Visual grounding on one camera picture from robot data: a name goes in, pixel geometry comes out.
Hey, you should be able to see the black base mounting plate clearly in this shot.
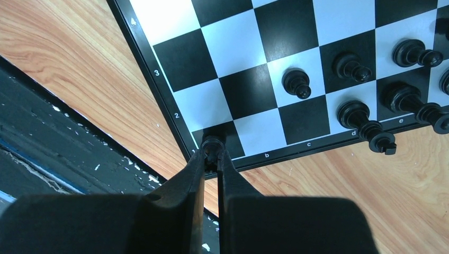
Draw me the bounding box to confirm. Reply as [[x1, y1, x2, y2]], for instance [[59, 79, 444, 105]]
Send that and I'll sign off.
[[1, 58, 220, 253]]

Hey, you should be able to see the black white chessboard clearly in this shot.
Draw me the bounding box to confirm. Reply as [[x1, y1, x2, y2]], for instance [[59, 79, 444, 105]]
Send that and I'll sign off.
[[108, 1, 448, 171]]

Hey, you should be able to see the black queen piece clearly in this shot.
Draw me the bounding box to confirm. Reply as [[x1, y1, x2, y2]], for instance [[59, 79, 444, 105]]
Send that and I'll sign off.
[[382, 81, 448, 134]]

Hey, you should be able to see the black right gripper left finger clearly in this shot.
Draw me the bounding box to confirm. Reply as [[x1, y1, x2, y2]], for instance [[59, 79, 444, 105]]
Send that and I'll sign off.
[[1, 151, 205, 253]]

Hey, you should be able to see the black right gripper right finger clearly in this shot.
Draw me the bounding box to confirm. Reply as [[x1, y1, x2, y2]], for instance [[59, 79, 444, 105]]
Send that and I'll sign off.
[[218, 151, 378, 253]]

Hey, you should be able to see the black pawn left pair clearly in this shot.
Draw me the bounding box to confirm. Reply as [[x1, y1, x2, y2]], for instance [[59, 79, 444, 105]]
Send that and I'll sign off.
[[282, 68, 311, 99]]

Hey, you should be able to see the black king piece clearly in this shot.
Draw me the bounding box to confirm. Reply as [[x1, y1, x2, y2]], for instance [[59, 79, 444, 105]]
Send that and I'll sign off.
[[337, 100, 397, 155]]

